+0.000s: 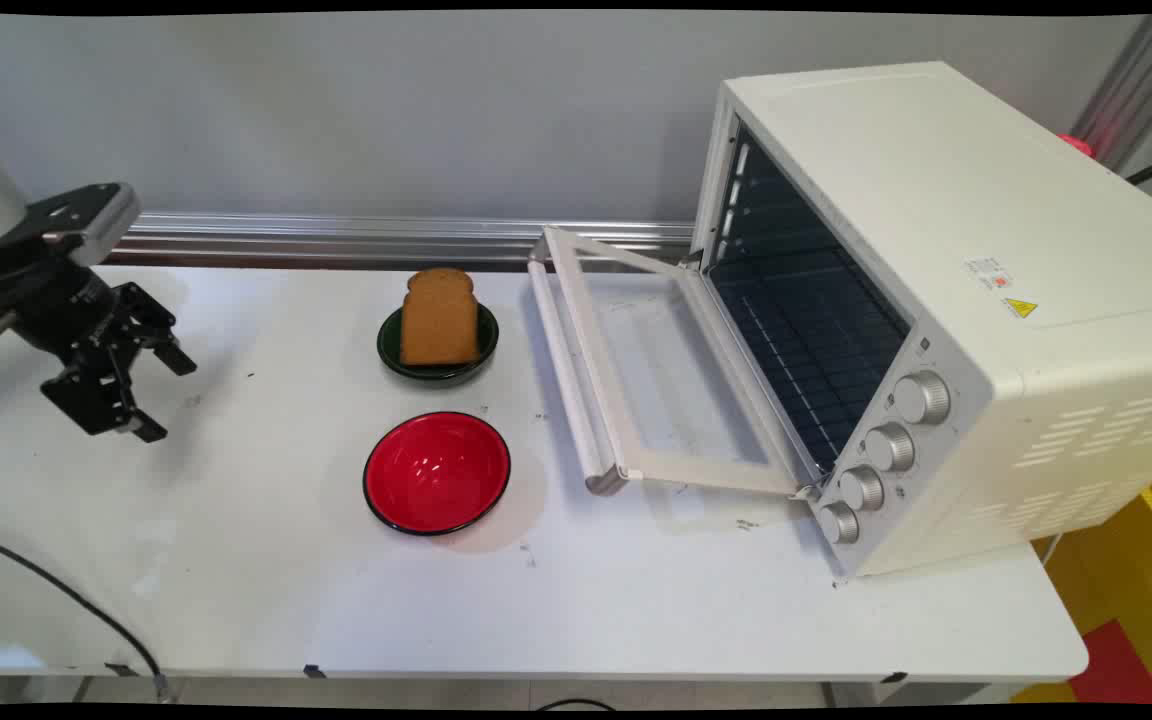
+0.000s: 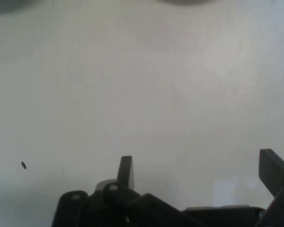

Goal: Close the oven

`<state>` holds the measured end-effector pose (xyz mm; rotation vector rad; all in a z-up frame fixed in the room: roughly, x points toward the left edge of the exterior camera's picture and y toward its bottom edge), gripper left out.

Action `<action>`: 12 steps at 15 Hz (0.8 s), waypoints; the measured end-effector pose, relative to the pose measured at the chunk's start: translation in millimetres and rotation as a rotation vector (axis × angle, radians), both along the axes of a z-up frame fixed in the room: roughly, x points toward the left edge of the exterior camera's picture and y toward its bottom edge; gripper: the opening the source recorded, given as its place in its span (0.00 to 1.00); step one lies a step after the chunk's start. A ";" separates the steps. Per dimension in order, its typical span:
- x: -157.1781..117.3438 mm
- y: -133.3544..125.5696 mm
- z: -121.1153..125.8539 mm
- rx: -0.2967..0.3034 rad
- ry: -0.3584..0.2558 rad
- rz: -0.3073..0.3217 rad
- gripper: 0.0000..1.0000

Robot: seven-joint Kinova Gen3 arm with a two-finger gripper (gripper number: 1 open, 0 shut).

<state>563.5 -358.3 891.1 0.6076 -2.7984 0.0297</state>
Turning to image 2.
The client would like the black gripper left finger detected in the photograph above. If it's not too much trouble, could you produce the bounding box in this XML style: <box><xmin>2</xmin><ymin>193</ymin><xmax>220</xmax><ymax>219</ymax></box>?
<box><xmin>51</xmin><ymin>155</ymin><xmax>204</xmax><ymax>227</ymax></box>

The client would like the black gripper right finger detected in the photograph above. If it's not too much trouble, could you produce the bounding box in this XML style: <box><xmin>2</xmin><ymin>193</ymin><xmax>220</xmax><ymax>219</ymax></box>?
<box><xmin>255</xmin><ymin>148</ymin><xmax>284</xmax><ymax>227</ymax></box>

